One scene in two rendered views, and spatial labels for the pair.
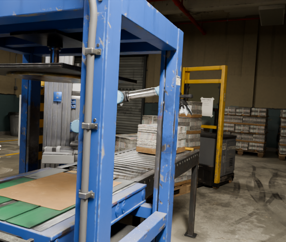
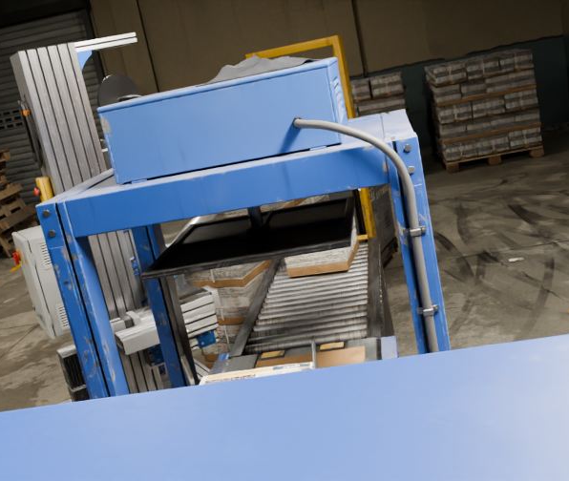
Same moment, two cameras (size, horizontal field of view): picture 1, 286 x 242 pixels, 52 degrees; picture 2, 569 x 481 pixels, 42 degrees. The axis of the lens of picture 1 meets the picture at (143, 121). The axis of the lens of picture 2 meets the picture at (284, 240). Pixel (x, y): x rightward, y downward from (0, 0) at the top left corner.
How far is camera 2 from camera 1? 1.30 m
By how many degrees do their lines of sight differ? 18
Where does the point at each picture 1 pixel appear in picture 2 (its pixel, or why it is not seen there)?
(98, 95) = (431, 275)
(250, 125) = not seen: hidden behind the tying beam
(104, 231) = not seen: hidden behind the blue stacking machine
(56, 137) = (115, 297)
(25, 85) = (144, 245)
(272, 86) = (393, 15)
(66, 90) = not seen: hidden behind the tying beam
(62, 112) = (110, 247)
